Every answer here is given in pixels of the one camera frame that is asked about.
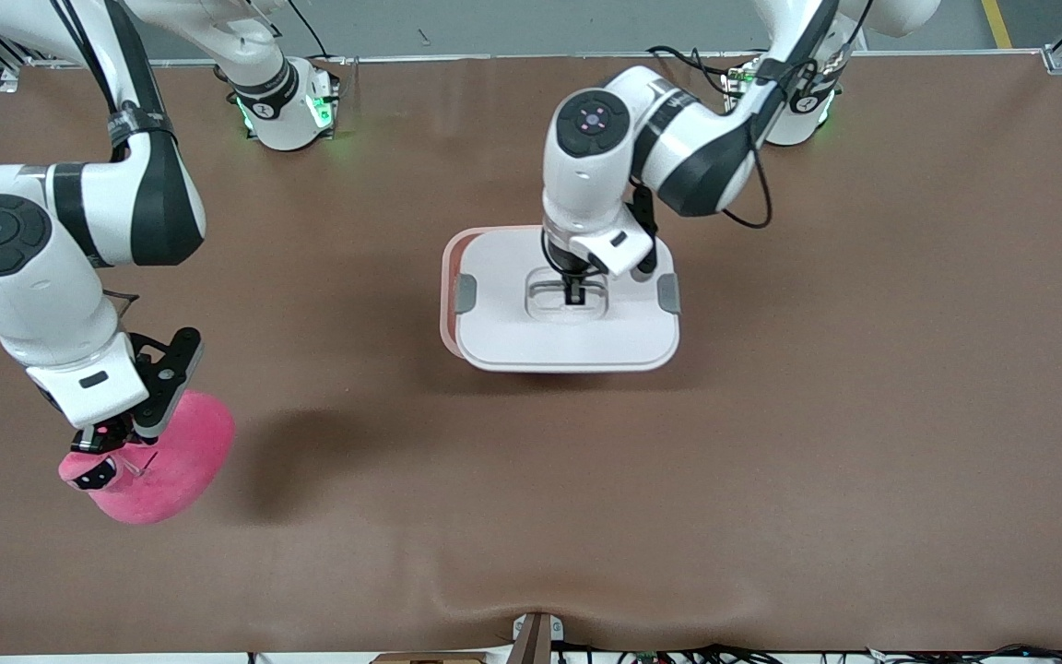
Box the pink plush toy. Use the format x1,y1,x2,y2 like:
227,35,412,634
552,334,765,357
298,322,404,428
58,389,237,527

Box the black left arm base cable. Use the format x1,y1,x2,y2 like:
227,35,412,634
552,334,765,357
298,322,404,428
645,43,737,95

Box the black right arm base cable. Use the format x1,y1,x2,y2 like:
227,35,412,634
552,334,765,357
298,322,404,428
286,0,329,60

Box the white box lid grey clips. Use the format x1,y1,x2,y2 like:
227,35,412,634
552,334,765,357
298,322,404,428
453,228,682,374

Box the pink plastic storage box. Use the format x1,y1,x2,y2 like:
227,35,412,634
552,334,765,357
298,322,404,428
440,226,541,361

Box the metal clamp bracket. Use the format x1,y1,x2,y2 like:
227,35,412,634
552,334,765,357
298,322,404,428
511,611,566,664

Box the black arm base cable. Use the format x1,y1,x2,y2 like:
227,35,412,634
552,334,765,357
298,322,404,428
286,0,329,60
645,43,737,95

